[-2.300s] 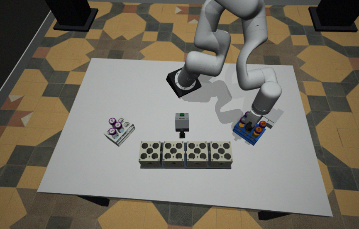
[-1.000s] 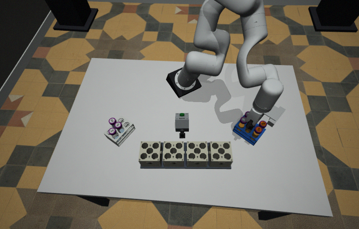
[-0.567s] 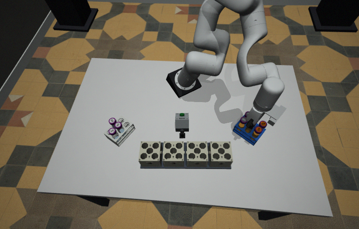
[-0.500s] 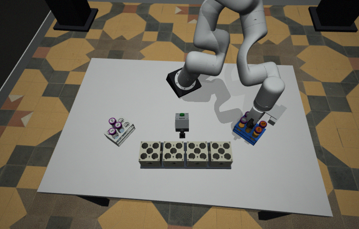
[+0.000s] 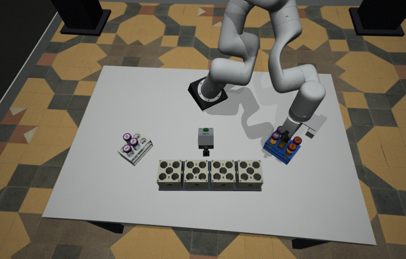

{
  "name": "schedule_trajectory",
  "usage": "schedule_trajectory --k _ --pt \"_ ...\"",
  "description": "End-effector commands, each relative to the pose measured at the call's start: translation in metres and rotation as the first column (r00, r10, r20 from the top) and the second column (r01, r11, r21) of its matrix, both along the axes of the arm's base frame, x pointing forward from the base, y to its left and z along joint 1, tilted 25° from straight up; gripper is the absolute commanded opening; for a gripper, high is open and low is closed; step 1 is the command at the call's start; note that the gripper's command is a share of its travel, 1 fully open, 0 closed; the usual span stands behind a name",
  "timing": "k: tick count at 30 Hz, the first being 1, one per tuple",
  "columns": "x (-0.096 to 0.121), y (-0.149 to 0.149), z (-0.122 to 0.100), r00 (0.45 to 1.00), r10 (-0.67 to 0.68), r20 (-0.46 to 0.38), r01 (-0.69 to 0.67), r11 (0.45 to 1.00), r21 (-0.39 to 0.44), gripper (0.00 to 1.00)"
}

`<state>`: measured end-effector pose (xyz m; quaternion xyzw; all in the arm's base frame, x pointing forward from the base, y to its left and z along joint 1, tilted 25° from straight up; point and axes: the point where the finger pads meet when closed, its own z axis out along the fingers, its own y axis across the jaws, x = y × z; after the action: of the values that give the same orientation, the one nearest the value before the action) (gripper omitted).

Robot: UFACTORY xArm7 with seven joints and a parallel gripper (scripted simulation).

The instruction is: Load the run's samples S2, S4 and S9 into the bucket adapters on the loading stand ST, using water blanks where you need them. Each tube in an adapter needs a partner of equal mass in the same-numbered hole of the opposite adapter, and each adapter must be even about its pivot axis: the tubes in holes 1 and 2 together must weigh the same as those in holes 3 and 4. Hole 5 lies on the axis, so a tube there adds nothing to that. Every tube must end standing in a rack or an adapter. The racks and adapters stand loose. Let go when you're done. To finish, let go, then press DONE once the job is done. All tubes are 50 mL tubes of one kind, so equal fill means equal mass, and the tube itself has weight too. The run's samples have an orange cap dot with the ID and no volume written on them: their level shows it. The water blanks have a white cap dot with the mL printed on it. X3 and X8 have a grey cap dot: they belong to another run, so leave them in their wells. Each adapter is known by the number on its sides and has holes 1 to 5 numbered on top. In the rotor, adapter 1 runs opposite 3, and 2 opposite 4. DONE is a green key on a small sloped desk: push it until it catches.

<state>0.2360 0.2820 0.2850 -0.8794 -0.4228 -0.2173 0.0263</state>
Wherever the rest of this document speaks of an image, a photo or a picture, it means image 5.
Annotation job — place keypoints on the beige bucket adapter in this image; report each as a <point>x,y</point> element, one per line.
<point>170,174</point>
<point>223,174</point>
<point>249,174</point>
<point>196,174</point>

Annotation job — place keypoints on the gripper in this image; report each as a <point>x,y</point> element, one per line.
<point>288,129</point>

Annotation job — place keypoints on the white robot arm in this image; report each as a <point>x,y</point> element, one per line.
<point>233,41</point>

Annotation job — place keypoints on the blue tube rack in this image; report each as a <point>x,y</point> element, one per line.
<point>279,152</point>

